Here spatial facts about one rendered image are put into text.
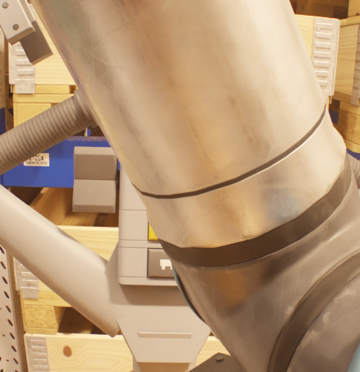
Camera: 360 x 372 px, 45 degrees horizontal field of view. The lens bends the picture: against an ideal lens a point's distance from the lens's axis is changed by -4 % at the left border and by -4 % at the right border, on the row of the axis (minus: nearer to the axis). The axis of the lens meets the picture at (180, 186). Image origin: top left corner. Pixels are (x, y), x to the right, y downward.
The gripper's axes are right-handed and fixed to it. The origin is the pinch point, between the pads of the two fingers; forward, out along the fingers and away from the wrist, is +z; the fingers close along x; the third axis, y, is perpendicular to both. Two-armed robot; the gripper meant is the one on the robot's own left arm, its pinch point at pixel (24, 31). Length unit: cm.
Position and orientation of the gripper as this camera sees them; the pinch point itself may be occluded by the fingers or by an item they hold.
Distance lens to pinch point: 47.5
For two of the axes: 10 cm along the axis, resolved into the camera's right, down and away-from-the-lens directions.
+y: 8.8, -4.7, 0.4
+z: 4.7, 8.8, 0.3
